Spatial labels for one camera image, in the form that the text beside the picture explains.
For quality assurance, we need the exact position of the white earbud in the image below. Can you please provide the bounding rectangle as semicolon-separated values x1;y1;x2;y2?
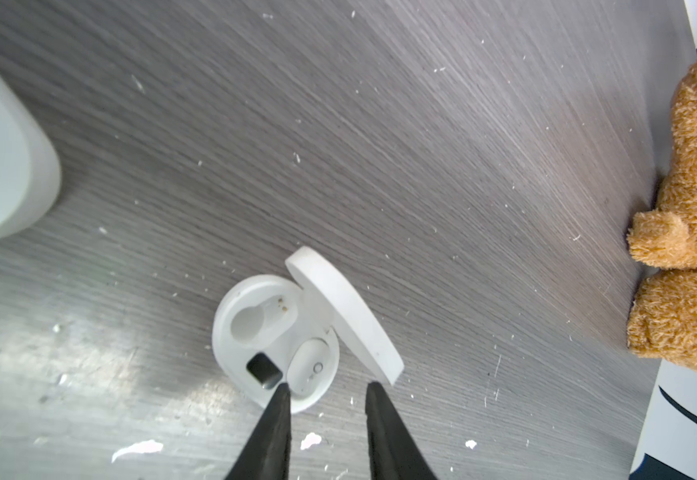
288;338;330;394

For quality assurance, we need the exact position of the brown teddy bear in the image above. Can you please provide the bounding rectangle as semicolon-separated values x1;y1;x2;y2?
626;60;697;372

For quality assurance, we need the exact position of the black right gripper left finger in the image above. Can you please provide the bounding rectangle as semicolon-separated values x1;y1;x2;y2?
226;383;292;480

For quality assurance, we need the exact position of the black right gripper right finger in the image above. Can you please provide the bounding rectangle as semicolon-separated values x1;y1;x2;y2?
365;381;436;480

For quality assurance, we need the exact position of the white earbud charging case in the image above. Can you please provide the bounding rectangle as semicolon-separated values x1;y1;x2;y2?
212;246;404;413

